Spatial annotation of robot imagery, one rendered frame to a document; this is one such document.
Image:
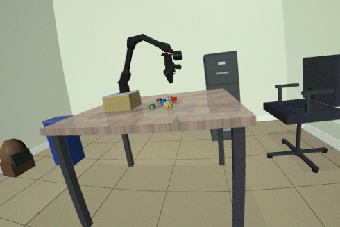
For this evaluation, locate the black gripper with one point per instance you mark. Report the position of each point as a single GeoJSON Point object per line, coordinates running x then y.
{"type": "Point", "coordinates": [168, 71]}

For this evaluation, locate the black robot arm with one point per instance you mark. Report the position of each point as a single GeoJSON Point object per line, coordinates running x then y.
{"type": "Point", "coordinates": [131, 42]}

